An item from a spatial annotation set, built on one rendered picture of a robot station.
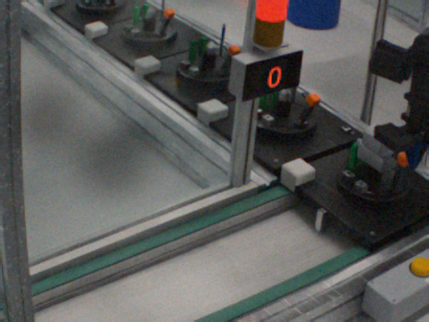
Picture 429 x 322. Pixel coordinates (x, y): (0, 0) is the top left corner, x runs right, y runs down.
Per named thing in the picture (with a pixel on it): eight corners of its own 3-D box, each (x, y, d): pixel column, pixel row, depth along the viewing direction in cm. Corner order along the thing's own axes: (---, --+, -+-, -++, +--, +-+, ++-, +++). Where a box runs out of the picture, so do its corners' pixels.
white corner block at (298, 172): (314, 188, 175) (317, 169, 173) (295, 195, 173) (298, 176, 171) (297, 174, 178) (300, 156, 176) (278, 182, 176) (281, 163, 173)
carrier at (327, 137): (365, 144, 190) (372, 90, 183) (273, 178, 176) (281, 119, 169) (285, 91, 204) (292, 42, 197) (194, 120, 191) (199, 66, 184)
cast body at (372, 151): (396, 167, 170) (402, 134, 166) (380, 173, 168) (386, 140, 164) (365, 144, 175) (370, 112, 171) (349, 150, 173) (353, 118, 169)
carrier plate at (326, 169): (453, 208, 175) (456, 198, 174) (370, 252, 161) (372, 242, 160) (370, 147, 189) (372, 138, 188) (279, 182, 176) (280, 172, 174)
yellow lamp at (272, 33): (288, 44, 154) (291, 19, 151) (265, 50, 151) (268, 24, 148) (269, 33, 157) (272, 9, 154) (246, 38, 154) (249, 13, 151)
